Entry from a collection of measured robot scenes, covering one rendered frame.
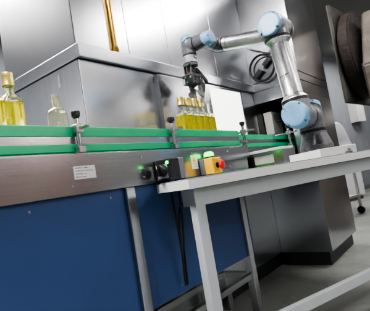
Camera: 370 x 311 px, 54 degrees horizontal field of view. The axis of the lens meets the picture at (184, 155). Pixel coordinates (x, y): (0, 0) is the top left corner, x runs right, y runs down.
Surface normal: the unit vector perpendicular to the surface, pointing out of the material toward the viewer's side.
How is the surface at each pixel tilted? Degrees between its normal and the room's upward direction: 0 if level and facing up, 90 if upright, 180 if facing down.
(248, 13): 90
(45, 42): 90
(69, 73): 90
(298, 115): 97
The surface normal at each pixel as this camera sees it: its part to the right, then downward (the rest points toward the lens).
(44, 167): 0.78, -0.18
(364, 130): 0.52, -0.15
